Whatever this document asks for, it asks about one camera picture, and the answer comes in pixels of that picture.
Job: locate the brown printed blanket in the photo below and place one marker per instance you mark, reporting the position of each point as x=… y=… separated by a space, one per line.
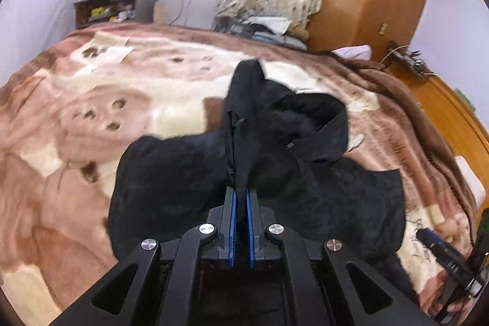
x=133 y=93

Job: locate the small cardboard box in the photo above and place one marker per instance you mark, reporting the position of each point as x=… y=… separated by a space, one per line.
x=159 y=13

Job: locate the white cloth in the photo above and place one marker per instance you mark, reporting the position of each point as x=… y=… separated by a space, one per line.
x=353 y=51

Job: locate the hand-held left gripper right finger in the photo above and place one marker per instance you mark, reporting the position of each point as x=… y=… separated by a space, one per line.
x=250 y=226

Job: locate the white pillow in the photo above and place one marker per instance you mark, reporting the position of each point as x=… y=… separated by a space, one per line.
x=470 y=181

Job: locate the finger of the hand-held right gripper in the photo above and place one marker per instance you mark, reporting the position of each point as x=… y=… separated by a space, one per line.
x=439 y=245

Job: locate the grey shelf unit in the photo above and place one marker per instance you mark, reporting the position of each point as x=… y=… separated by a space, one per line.
x=147 y=3

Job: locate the plain brown blanket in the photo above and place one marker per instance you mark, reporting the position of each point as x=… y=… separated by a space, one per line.
x=405 y=104

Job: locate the wooden headboard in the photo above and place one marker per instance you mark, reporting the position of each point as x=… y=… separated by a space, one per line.
x=447 y=108

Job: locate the green sticker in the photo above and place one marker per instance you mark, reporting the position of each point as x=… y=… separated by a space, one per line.
x=465 y=99

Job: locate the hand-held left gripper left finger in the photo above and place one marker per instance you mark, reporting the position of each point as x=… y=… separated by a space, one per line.
x=230 y=226

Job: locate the black padded jacket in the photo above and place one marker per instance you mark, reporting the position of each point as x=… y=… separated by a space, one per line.
x=305 y=177

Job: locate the power strip with plugs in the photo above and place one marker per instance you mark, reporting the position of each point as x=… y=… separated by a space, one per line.
x=410 y=60

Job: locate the pile of folded clothes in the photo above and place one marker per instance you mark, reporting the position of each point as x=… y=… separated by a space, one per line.
x=263 y=28

